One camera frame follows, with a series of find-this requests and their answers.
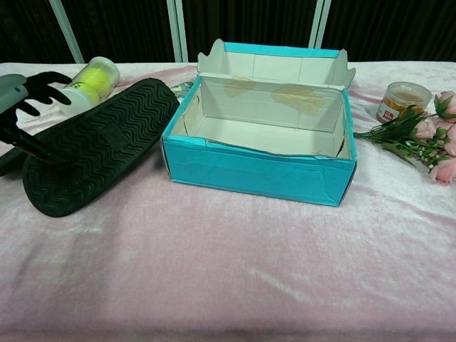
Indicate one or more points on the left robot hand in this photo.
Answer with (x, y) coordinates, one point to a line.
(9, 92)

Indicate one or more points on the black shoes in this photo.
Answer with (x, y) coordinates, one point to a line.
(103, 142)

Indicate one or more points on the blue shoe box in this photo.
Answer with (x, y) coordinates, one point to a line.
(256, 174)

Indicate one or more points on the yellow tennis ball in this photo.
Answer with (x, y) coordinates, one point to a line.
(85, 90)
(98, 78)

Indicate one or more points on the clear tennis ball tube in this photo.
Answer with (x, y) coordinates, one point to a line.
(103, 76)

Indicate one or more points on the pink plush table cloth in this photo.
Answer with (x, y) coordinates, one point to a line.
(213, 267)

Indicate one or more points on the black curtain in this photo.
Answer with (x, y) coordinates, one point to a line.
(392, 28)

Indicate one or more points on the clear jar orange contents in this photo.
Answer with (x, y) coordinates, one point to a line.
(399, 101)

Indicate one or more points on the pink flower bouquet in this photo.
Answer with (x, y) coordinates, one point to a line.
(427, 142)

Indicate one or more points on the white frame post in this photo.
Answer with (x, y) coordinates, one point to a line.
(178, 32)
(318, 25)
(67, 32)

